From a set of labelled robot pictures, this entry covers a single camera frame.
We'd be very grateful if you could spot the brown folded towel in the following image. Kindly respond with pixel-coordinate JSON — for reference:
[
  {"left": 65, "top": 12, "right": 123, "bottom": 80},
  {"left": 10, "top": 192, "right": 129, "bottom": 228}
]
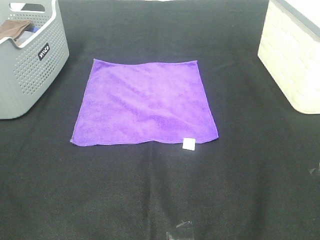
[{"left": 0, "top": 20, "right": 33, "bottom": 46}]

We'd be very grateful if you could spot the clear tape strip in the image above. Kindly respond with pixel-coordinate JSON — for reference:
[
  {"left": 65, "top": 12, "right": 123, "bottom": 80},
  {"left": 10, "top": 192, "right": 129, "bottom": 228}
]
[{"left": 165, "top": 220, "right": 195, "bottom": 240}]

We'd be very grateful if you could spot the grey perforated plastic basket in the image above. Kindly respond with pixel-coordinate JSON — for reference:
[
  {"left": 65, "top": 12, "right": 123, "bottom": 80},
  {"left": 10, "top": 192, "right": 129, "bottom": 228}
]
[{"left": 0, "top": 0, "right": 69, "bottom": 120}]

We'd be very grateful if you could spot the cream woven storage basket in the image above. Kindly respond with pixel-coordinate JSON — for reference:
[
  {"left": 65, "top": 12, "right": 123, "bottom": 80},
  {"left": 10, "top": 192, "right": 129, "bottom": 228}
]
[{"left": 257, "top": 0, "right": 320, "bottom": 115}]

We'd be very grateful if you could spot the blue cloth in basket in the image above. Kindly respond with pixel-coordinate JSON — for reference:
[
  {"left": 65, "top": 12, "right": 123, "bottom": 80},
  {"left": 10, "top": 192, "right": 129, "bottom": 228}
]
[{"left": 15, "top": 26, "right": 39, "bottom": 45}]

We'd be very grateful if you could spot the purple microfiber towel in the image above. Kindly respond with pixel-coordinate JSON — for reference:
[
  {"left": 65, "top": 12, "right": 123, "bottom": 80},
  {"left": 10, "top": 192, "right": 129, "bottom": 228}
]
[{"left": 70, "top": 59, "right": 219, "bottom": 147}]

